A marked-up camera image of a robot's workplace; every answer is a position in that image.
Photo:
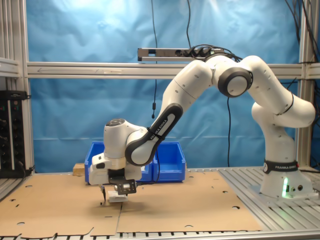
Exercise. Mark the white printed cotton packet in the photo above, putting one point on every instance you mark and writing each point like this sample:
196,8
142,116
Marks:
118,198

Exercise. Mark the blue bin with cotton packet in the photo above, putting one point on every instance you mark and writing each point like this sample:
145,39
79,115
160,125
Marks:
172,162

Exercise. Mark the chipboard wood block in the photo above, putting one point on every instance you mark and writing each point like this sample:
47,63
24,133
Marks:
78,170

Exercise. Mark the blue bin with syringes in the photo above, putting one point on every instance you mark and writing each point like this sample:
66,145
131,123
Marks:
93,152

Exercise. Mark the blue bin with masks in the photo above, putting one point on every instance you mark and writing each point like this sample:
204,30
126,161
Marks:
147,173

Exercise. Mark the brown cardboard sheet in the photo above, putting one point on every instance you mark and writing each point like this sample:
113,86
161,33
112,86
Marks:
55,205
187,205

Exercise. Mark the black equipment rack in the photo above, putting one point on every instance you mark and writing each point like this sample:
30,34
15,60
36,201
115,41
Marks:
15,137

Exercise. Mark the horizontal aluminium beam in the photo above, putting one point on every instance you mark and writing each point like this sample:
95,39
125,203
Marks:
100,70

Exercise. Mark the grey power strip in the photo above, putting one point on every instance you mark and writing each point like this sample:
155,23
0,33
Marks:
165,53

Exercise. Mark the short aluminium side beam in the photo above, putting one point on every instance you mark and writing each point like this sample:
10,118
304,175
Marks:
8,66

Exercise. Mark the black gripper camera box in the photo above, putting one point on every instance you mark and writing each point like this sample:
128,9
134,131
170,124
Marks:
125,186

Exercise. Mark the aluminium frame post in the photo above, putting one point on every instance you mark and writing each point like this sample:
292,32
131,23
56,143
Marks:
306,82
15,30

